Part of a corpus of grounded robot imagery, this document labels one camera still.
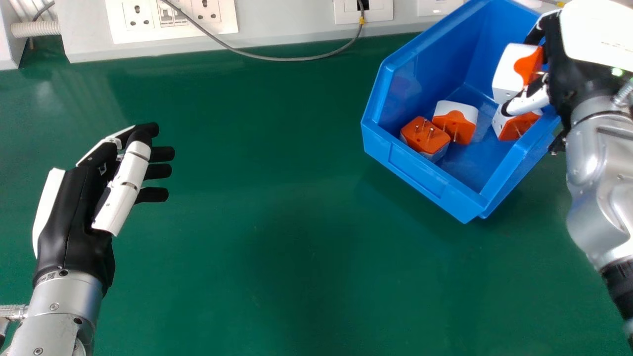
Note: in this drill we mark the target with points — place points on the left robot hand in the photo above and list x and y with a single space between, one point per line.
69 222

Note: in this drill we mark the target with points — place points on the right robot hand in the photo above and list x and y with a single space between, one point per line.
583 54

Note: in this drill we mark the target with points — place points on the white-and-orange plug adapter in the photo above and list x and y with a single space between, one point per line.
514 71
517 126
425 138
455 121

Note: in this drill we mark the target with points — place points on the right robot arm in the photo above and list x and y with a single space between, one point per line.
601 188

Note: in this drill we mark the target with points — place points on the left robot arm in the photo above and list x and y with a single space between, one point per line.
52 316

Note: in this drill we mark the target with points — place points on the blue plastic bin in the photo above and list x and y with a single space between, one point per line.
445 128

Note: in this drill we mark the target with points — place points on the white socket strip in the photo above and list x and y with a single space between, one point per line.
170 17

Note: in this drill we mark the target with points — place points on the white wall socket plate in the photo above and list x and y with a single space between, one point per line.
363 11

